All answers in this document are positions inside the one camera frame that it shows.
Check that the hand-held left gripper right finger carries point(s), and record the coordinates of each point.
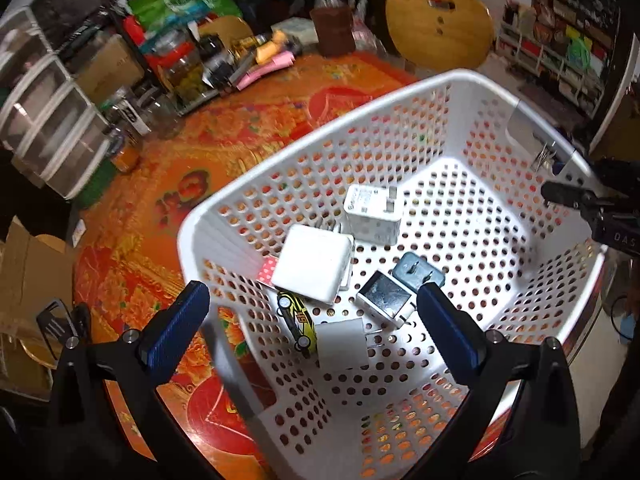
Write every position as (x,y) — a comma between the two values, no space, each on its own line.
(450,335)

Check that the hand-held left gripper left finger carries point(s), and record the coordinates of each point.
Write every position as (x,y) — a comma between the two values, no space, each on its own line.
(175,330)

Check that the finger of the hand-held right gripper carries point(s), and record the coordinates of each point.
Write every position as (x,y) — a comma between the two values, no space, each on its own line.
(570,195)
(617,175)

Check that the white charger with black face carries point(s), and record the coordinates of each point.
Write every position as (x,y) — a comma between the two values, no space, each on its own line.
(385,297)

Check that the white perforated plastic basket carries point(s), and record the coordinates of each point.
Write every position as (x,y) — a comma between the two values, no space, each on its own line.
(450,125)

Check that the metal binder clip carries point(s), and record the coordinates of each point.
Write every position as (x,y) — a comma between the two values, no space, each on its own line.
(544,154)

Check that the dark grey charger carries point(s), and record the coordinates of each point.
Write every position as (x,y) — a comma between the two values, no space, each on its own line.
(412,270)

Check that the small light blue object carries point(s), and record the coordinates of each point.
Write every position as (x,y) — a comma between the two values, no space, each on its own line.
(629,329)

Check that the small white charger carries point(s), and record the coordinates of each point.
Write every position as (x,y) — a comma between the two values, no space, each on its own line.
(342,345)

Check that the pink dotted card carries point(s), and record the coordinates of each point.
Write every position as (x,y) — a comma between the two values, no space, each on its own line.
(267,271)

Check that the black slotted spatula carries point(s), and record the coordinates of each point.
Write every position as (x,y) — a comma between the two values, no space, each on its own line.
(55,321)

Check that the yellow toy car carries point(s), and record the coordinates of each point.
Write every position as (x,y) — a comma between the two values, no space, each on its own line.
(297,322)

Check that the white charger with folding plug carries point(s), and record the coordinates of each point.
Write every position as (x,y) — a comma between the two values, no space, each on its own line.
(372,215)

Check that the brown cardboard box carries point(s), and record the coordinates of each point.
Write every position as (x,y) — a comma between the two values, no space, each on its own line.
(35,275)

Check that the shelf of colourful goods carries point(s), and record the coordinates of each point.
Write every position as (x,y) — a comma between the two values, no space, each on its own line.
(560,35)

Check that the large white square charger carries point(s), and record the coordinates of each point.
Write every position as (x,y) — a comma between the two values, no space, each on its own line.
(312,262)

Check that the green coiled mat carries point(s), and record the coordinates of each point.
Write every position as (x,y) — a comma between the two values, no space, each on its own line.
(95,186)

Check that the glass jar with orange contents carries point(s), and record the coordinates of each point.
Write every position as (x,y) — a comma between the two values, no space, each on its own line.
(126,157)

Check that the red patterned tablecloth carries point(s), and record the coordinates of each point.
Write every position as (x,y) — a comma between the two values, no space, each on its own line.
(240,125)

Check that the black and white labelled bottle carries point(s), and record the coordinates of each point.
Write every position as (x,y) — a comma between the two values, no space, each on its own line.
(132,116)

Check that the clear plastic drawer unit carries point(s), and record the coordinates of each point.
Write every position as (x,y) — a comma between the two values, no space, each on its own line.
(50,110)

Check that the glass jar with green contents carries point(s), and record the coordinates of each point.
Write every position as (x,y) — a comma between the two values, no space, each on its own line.
(184,70)

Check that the pink packet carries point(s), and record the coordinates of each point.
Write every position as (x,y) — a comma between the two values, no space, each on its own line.
(270,66)

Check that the brown cylindrical container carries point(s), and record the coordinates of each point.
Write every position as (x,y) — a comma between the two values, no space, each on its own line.
(332,32)

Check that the pale green box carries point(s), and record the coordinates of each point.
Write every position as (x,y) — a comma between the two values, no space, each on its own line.
(297,30)

